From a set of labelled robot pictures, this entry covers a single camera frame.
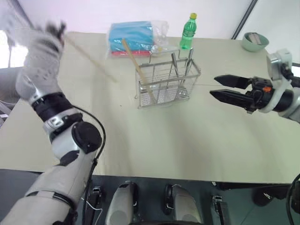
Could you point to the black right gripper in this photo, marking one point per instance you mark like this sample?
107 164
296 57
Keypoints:
259 93

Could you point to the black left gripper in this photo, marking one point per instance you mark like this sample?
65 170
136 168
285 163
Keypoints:
52 27

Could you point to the wooden chopstick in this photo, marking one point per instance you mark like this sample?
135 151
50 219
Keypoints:
93 62
133 62

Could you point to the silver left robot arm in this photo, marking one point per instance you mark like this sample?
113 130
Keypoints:
68 178

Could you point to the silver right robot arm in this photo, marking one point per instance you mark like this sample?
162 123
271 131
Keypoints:
284 100

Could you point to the pale green bowl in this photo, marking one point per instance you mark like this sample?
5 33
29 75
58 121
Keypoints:
249 45

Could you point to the blue folded cloth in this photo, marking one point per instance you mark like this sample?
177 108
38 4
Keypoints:
131 32

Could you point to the black slanted bar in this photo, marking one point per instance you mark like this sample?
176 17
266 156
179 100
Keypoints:
243 20

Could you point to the green plastic bottle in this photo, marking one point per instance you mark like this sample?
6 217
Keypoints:
187 35

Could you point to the red folded cloth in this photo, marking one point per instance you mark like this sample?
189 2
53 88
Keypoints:
140 53

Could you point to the clear plastic bag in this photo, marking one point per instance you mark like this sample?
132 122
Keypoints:
161 32

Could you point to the black shoe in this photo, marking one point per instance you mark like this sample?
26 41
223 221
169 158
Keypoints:
266 197

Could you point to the grey rounded cover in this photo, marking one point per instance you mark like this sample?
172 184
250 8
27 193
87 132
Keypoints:
120 206
185 206

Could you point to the black clamp bracket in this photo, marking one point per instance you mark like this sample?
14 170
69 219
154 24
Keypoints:
95 198
219 208

